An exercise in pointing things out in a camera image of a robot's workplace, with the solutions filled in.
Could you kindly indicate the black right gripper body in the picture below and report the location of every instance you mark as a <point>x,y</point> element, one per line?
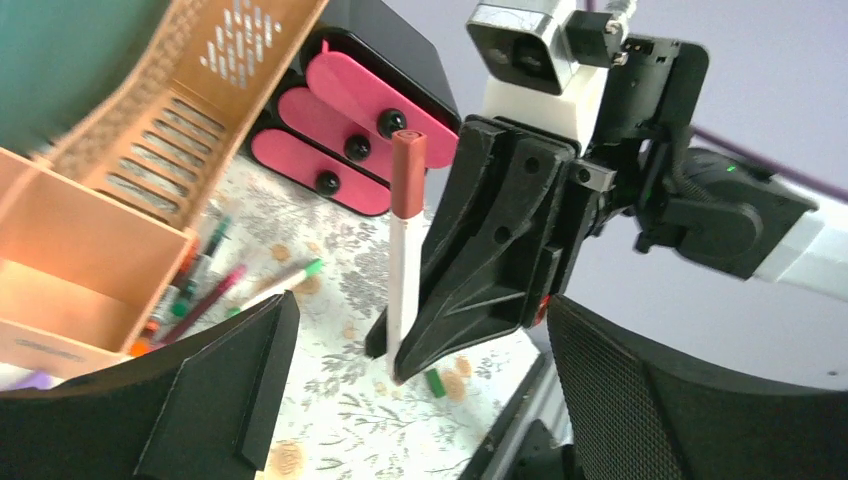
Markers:
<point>642,133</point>

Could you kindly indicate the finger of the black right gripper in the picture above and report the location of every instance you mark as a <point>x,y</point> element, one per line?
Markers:
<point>502,238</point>
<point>375,343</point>

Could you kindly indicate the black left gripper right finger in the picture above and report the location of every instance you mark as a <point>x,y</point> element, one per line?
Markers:
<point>642,410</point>

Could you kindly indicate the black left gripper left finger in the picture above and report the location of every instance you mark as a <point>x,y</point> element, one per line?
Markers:
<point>204,407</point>

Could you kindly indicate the white marker dark green cap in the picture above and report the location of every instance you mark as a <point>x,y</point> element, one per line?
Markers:
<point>435,383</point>

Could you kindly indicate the white marker red-brown cap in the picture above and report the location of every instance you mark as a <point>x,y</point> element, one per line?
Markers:
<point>405,239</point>

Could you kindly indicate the teal file folder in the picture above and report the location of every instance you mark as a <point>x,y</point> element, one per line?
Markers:
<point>61,59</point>

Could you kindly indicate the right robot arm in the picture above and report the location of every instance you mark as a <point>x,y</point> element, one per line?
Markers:
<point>760,224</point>

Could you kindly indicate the floral tablecloth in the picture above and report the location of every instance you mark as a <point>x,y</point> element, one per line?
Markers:
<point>341,416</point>

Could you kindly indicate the orange gel pen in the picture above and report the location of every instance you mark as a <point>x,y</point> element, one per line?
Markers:
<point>156,319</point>

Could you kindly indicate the magenta gel pen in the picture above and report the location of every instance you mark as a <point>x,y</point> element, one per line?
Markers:
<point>207,302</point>

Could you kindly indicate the green gel pen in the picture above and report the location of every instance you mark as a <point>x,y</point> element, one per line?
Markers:
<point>201,267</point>

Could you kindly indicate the white marker purple cap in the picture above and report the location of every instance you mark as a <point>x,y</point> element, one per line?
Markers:
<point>38,380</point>

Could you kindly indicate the peach plastic file organizer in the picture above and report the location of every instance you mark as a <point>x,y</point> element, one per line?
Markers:
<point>94,230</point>

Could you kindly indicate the black pink drawer unit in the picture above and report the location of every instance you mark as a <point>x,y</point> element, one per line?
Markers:
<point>363,73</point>

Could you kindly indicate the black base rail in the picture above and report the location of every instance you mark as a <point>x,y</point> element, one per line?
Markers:
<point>532,438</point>

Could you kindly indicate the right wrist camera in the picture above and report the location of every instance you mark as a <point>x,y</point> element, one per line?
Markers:
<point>533,76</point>

